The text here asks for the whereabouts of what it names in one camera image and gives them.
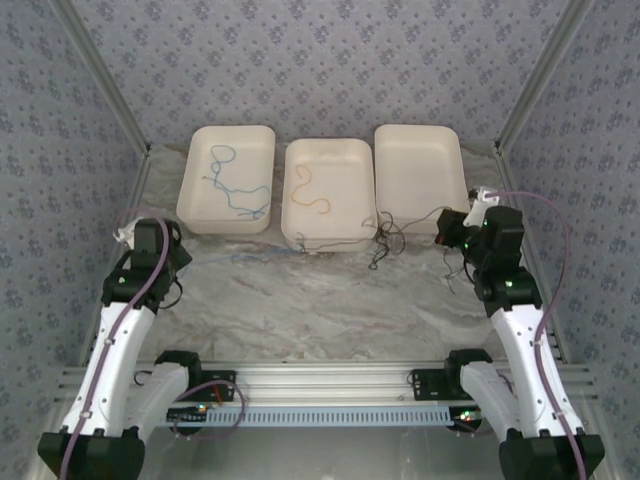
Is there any blue cable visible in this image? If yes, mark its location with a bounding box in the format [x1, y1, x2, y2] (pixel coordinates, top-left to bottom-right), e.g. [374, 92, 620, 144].
[201, 143, 272, 220]
[179, 247, 307, 271]

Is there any yellow cable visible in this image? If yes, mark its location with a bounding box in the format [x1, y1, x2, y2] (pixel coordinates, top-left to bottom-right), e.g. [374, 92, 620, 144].
[291, 164, 332, 215]

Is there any cream plastic tray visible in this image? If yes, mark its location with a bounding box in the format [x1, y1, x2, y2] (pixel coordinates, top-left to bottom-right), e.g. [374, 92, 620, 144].
[176, 124, 277, 235]
[279, 138, 377, 252]
[373, 123, 471, 235]

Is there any black mounting plate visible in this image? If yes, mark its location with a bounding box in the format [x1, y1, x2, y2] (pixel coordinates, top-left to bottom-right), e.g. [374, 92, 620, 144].
[202, 368, 237, 401]
[410, 368, 454, 401]

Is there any black controller board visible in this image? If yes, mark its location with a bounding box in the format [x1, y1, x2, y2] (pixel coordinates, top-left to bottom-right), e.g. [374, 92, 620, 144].
[452, 407, 484, 431]
[167, 403, 211, 426]

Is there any grey metal panel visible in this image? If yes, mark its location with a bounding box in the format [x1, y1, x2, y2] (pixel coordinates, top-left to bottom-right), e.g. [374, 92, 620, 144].
[134, 402, 511, 480]

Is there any aluminium table edge rail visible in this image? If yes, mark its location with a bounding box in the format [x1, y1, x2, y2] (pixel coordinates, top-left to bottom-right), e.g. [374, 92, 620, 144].
[497, 147, 571, 364]
[78, 147, 152, 369]

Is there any purple cable loop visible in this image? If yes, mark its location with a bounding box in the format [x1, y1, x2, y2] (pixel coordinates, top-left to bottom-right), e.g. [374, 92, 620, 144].
[172, 379, 246, 441]

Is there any aluminium frame post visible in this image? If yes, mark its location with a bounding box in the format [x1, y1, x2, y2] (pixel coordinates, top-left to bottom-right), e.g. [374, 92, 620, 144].
[493, 0, 597, 154]
[52, 0, 151, 154]

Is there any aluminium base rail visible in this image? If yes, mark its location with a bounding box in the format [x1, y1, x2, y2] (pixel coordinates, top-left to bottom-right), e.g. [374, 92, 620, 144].
[57, 359, 599, 401]

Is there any light blue slotted cable duct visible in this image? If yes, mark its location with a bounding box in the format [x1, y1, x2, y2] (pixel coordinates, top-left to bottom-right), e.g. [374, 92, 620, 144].
[157, 405, 459, 429]

